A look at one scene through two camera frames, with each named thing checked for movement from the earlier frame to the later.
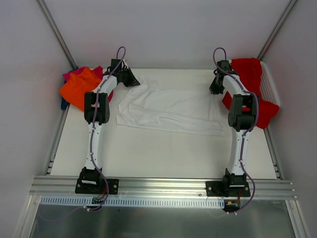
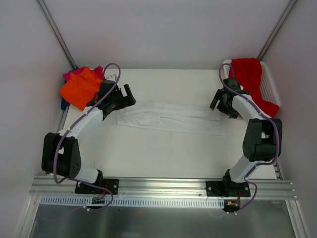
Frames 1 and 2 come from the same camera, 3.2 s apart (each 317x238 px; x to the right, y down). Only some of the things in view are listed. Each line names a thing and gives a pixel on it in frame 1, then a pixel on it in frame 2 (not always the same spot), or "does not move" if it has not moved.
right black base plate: x=216 y=189 does not move
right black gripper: x=216 y=85 → x=220 y=99
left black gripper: x=128 y=77 → x=124 y=99
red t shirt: x=248 y=71 does not move
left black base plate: x=113 y=185 does not move
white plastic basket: x=266 y=85 does not move
